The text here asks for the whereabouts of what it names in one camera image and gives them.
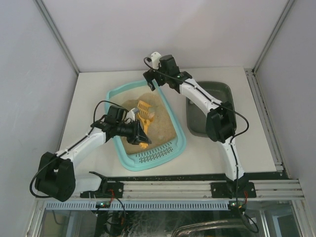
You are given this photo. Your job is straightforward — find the orange plastic litter scoop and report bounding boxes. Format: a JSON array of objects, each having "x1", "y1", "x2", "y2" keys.
[{"x1": 137, "y1": 100, "x2": 155, "y2": 134}]

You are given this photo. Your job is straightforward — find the teal plastic litter box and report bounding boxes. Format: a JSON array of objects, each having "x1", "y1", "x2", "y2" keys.
[{"x1": 106, "y1": 80, "x2": 186, "y2": 171}]

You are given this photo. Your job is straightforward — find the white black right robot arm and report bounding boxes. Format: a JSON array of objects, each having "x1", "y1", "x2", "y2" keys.
[{"x1": 143, "y1": 52, "x2": 249, "y2": 182}]

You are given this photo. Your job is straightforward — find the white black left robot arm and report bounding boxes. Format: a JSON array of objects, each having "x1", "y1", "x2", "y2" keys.
[{"x1": 29, "y1": 105, "x2": 151, "y2": 202}]

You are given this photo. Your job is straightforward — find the dark grey plastic bin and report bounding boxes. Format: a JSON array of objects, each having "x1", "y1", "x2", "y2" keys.
[{"x1": 186, "y1": 81, "x2": 234, "y2": 137}]

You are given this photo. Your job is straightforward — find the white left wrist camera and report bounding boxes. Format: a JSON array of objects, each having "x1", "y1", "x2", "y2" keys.
[{"x1": 125, "y1": 108, "x2": 139, "y2": 121}]

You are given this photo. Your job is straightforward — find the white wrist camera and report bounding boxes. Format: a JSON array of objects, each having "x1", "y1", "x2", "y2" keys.
[
  {"x1": 125, "y1": 108, "x2": 139, "y2": 121},
  {"x1": 147, "y1": 52, "x2": 161, "y2": 71}
]

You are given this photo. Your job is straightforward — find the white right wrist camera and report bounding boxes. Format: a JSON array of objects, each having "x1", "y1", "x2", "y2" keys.
[{"x1": 147, "y1": 52, "x2": 161, "y2": 71}]

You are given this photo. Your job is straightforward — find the black right camera cable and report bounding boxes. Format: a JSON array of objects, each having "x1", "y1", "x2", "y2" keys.
[{"x1": 143, "y1": 57, "x2": 249, "y2": 200}]

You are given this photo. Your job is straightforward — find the black camera cable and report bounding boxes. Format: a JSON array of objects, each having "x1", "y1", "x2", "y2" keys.
[
  {"x1": 29, "y1": 100, "x2": 119, "y2": 198},
  {"x1": 143, "y1": 57, "x2": 249, "y2": 200}
]

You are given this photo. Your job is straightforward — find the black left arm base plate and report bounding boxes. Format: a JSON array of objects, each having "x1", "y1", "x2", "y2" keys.
[{"x1": 80, "y1": 182, "x2": 124, "y2": 198}]

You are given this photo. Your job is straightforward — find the black left camera cable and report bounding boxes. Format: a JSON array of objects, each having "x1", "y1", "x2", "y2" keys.
[{"x1": 29, "y1": 100, "x2": 119, "y2": 198}]

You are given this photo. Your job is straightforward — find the blue slotted cable duct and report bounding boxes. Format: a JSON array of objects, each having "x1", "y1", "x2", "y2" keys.
[{"x1": 45, "y1": 200, "x2": 229, "y2": 211}]

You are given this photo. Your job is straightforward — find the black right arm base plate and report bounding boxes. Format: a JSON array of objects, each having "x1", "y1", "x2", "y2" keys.
[{"x1": 210, "y1": 182, "x2": 257, "y2": 199}]

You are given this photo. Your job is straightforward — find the aluminium mounting rail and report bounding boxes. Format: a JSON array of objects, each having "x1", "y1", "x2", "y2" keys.
[{"x1": 121, "y1": 180, "x2": 304, "y2": 200}]

